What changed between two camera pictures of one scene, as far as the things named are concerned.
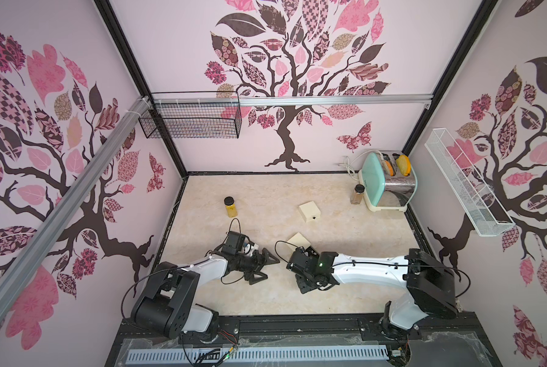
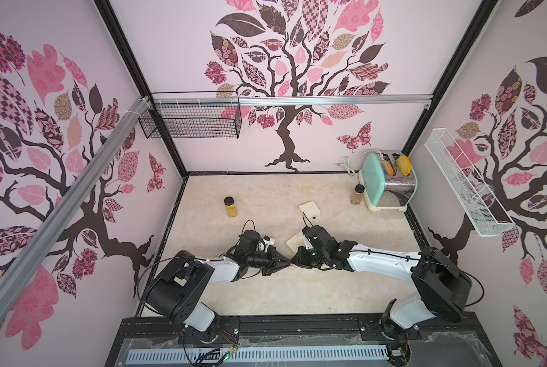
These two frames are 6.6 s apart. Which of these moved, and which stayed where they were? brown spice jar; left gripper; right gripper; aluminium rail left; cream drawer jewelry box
Moved: right gripper; left gripper
Stayed: cream drawer jewelry box; aluminium rail left; brown spice jar
